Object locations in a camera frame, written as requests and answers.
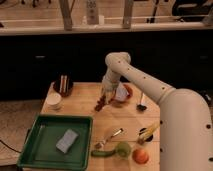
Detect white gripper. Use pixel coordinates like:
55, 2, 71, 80
101, 76, 120, 103

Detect dark purple grape bunch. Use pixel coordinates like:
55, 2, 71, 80
94, 95, 106, 112

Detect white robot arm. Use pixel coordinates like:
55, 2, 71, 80
102, 52, 213, 171

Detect grey folded cloth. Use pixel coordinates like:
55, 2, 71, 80
115, 84, 129, 102

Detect orange plate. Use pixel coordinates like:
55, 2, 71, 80
113, 83, 133, 103

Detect wooden strips on plate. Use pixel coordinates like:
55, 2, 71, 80
59, 75, 67, 93

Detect dark round plate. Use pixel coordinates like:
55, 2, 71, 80
53, 75, 73, 97

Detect white paper cup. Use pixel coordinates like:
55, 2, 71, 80
46, 92, 62, 110

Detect yellow banana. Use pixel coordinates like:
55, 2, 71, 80
139, 122, 160, 141

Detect green measuring scoop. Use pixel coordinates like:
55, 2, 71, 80
91, 142, 131, 158

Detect blue-grey sponge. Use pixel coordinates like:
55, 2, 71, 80
56, 129, 78, 153

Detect orange fruit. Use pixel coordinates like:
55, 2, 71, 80
132, 148, 149, 164

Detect white remote device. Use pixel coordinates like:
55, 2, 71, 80
86, 0, 99, 25

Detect green plastic tray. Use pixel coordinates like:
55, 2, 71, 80
17, 115, 93, 171

